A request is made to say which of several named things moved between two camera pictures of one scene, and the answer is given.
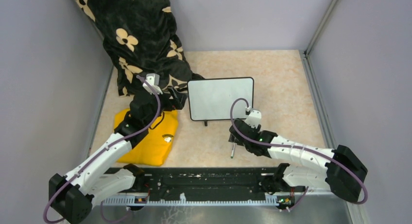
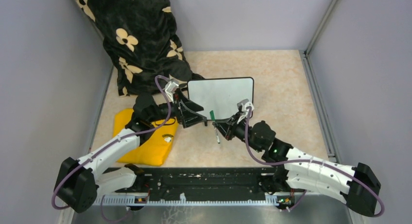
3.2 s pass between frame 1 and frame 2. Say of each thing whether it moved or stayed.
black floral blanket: stayed
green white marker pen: moved
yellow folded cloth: stayed
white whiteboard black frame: stayed
